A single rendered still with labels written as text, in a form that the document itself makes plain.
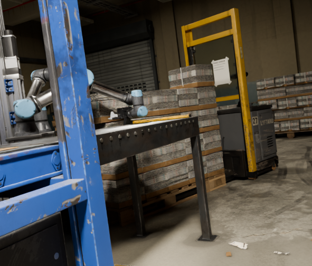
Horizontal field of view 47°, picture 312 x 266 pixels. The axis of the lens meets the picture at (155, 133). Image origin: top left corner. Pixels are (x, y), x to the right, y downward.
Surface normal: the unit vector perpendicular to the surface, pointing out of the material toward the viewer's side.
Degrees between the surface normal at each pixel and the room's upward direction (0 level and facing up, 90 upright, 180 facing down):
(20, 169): 90
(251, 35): 90
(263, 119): 90
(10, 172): 90
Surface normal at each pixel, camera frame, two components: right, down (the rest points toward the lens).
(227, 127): -0.71, 0.13
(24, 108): 0.28, 0.07
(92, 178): 0.88, -0.09
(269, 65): -0.46, 0.11
